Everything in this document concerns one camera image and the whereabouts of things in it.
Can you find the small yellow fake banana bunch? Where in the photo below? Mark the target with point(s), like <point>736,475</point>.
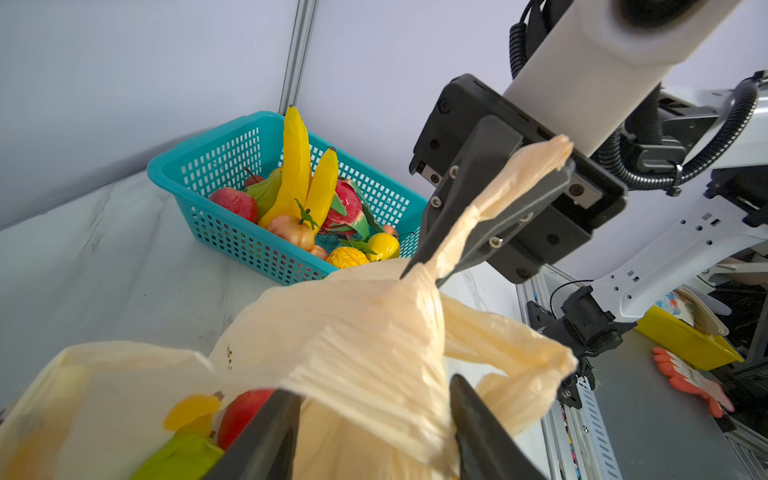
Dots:
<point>305,194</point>

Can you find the green fake pear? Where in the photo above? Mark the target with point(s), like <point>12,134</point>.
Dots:
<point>188,456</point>

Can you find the cream banana print plastic bag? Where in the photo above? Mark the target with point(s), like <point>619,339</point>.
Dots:
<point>365,348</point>

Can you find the yellow plastic tray outside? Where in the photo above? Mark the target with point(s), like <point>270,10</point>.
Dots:
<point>683,324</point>

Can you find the pink green fake dragon fruit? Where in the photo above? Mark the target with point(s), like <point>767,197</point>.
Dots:
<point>350,214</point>

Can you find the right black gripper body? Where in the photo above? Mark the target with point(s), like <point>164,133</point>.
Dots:
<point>592,197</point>

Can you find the small yellow fake lemon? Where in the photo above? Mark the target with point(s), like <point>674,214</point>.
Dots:
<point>383,246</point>

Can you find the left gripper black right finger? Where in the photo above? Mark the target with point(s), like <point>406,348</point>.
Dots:
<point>486,450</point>

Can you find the red fake strawberry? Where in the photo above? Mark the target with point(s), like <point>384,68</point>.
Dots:
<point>237,202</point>

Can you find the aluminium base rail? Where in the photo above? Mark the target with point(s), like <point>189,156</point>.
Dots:
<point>574,433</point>

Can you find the orange white work glove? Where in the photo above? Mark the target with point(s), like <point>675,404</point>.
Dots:
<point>687,379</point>

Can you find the teal plastic fruit basket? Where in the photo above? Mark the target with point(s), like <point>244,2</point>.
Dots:
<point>247,155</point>

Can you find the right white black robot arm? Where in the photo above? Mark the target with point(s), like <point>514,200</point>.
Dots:
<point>730,216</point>

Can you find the red fake apple in basket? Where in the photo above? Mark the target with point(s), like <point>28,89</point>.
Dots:
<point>238,415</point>

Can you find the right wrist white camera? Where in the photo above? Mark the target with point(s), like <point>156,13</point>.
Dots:
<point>595,67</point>

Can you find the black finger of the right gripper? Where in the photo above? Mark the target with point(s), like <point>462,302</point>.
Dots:
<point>486,206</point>
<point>479,161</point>

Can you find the red yellow fake apple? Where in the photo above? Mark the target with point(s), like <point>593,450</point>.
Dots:
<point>294,231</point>

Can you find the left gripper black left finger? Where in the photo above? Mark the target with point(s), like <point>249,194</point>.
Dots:
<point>266,448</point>

